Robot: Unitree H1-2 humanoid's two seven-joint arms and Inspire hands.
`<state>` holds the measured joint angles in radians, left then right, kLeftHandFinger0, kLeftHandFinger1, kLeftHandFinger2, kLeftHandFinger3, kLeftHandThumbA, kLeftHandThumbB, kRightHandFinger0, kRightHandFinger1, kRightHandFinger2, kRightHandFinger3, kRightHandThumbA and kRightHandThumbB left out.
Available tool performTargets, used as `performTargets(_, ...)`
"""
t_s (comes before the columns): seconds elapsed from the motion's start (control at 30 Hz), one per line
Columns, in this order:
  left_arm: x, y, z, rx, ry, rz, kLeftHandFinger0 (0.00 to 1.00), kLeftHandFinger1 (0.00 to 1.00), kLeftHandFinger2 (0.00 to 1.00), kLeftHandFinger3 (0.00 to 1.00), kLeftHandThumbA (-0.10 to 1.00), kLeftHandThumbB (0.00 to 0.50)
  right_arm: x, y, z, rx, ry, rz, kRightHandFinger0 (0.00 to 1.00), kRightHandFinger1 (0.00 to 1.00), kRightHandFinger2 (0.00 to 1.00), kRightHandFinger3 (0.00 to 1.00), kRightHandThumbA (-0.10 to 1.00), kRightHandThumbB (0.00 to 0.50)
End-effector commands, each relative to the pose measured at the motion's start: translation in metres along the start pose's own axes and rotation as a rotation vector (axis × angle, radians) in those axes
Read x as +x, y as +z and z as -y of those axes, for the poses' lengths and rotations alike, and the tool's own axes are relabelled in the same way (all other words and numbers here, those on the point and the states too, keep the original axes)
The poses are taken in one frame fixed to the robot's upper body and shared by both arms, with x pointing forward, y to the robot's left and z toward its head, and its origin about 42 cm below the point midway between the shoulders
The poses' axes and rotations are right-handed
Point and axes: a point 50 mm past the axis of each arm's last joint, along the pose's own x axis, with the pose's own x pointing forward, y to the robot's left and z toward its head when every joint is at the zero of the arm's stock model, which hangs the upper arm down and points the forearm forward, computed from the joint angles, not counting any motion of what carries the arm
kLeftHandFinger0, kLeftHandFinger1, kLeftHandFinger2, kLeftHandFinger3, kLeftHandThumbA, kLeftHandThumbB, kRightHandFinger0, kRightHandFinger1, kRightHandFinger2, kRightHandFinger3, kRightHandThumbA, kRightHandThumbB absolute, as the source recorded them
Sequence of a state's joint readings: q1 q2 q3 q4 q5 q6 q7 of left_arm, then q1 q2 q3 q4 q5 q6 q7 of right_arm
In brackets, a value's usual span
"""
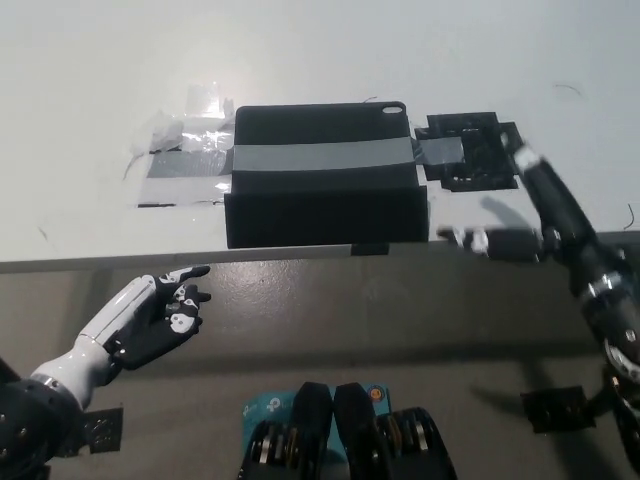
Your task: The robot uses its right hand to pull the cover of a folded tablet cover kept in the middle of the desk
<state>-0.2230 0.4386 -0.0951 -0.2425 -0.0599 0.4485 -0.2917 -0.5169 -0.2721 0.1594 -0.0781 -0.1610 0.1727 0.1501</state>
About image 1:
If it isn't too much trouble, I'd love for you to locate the black tablet cover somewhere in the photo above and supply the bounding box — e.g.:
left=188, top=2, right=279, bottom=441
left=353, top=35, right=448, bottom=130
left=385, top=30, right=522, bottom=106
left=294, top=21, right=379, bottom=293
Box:
left=223, top=101, right=429, bottom=250

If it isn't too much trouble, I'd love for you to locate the crumpled clear tape piece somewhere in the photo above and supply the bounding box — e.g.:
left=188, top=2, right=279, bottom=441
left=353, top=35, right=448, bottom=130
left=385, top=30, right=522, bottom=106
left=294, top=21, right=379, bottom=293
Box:
left=148, top=97, right=237, bottom=152

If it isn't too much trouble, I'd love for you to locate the wide clear tape patch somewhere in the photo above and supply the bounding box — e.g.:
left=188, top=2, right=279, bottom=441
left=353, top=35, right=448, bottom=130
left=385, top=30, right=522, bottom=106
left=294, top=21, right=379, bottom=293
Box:
left=136, top=176, right=234, bottom=209

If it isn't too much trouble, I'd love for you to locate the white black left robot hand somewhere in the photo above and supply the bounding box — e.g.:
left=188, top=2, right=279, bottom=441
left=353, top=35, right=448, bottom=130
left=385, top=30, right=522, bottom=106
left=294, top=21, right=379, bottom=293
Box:
left=29, top=264, right=213, bottom=407

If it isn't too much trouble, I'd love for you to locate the black tape marker patch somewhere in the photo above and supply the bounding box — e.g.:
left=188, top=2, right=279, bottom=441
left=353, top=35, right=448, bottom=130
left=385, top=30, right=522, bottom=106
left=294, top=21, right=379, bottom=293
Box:
left=413, top=110, right=522, bottom=193

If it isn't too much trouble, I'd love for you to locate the black floor marker square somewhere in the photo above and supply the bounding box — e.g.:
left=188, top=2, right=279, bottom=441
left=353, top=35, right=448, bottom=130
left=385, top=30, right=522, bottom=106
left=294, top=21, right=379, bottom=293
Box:
left=519, top=387, right=600, bottom=434
left=81, top=407, right=125, bottom=455

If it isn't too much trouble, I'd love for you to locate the short black tape piece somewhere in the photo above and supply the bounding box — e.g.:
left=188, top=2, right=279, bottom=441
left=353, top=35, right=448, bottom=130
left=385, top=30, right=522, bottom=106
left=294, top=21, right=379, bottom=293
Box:
left=349, top=243, right=392, bottom=258

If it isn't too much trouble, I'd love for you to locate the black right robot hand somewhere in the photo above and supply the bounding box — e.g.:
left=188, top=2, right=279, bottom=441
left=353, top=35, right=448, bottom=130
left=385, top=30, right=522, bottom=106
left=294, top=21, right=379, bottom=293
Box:
left=437, top=142, right=627, bottom=302

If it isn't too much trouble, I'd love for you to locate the black robot body with teal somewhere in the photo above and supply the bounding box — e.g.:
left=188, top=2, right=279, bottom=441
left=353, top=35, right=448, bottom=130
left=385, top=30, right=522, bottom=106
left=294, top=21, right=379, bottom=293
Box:
left=236, top=381, right=460, bottom=480

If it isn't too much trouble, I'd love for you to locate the grey tape strip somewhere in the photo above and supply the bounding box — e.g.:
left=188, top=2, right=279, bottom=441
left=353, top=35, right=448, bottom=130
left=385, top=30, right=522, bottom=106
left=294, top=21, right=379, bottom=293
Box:
left=146, top=135, right=467, bottom=180

